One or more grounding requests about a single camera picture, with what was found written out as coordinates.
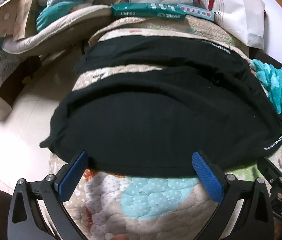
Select black pants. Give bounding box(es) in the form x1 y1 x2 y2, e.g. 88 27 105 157
40 35 282 177

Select quilted patterned bed cover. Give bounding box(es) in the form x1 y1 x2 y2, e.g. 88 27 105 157
51 17 282 239

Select white paper bag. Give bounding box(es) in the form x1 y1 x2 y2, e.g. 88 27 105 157
197 0 266 49

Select light blue patterned box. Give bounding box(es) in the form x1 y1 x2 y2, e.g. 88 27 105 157
177 4 214 22

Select brown cardboard box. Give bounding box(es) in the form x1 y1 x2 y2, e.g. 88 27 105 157
0 0 40 41

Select teal plush toy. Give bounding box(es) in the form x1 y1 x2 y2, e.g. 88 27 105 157
36 0 84 32

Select teal tissue pack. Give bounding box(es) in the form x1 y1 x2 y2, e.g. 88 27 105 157
111 3 186 20

